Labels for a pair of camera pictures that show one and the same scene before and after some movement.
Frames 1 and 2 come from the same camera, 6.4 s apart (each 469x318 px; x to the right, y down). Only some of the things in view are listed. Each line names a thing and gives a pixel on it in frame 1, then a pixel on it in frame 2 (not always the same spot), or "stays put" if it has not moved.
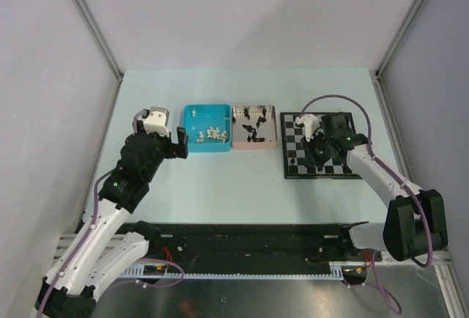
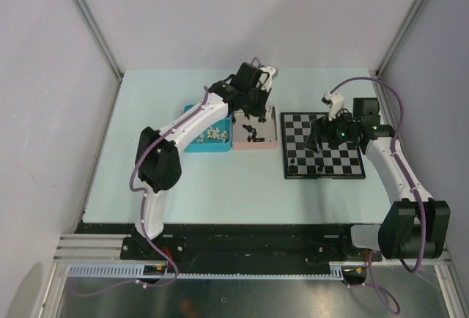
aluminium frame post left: x=90 y=18 stays put
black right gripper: x=311 y=158 → x=322 y=126
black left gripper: x=173 y=149 → x=260 y=111
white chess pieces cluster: x=213 y=133 stays put
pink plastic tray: x=253 y=127 stays put
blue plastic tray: x=209 y=127 stays put
